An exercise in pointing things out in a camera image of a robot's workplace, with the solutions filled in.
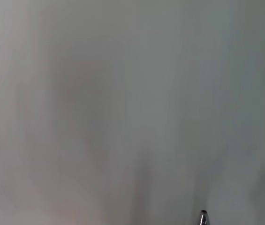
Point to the white grey ballpoint pen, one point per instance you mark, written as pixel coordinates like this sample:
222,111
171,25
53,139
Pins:
203,219

